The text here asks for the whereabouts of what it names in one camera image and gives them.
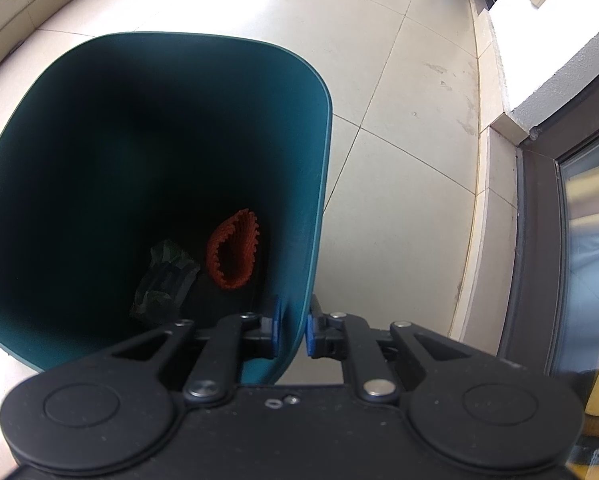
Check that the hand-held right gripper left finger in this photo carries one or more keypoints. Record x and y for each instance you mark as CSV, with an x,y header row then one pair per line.
x,y
275,321

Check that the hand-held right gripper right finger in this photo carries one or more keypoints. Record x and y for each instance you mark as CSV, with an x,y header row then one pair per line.
x,y
310,331

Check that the green plastic wrapper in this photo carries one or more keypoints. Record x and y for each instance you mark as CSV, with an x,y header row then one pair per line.
x,y
162,280

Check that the sliding glass door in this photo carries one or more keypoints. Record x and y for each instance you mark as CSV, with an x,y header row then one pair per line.
x,y
569,240

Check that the teal plastic bin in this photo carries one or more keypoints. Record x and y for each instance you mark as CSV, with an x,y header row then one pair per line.
x,y
129,160

